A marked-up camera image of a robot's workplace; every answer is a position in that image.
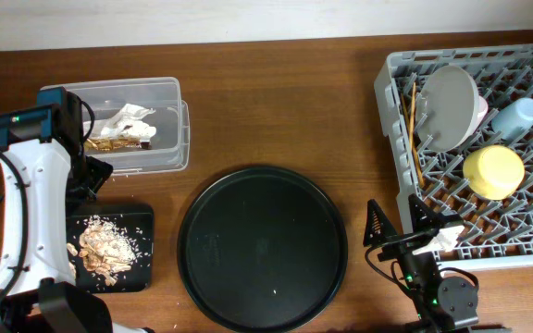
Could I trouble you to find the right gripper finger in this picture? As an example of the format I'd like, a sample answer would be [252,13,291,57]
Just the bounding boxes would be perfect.
[363,199,398,247]
[408,194,464,231]

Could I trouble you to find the gold snack wrapper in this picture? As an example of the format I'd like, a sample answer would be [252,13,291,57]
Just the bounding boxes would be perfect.
[84,137,151,152]

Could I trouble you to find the white tissue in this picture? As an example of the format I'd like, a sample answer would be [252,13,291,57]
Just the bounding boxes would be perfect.
[89,104,156,141]

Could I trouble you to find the food scraps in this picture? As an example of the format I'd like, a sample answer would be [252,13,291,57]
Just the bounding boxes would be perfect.
[66,215,143,289]

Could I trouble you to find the yellow bowl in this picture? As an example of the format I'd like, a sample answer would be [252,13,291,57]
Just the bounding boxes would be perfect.
[463,145,525,201]

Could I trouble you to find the wooden chopstick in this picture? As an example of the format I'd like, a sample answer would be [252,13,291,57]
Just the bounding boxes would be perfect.
[409,82,416,152]
[402,96,425,188]

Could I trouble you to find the grey plate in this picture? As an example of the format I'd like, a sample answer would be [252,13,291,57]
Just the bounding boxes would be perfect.
[415,66,480,153]

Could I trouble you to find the pink cup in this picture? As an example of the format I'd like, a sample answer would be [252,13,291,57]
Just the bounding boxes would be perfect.
[476,96,489,128]

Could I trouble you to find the blue cup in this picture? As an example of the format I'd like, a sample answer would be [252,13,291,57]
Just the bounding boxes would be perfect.
[490,97,533,141]

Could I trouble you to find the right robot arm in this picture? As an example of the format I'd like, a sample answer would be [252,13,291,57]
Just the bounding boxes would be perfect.
[363,194,479,332]

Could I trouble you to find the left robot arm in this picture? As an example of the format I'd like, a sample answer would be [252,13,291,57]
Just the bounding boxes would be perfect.
[0,103,126,332]

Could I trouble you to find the clear plastic waste bin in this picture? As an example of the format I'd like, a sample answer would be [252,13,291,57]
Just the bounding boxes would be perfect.
[64,77,190,176]

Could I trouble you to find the grey dishwasher rack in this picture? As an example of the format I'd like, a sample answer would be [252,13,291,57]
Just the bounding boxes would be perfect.
[374,43,533,270]

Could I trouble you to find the black rectangular tray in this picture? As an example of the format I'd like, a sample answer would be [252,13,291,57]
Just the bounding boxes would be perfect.
[67,203,155,293]

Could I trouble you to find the round black serving tray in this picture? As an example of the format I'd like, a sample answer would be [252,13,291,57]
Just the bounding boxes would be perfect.
[177,166,348,332]

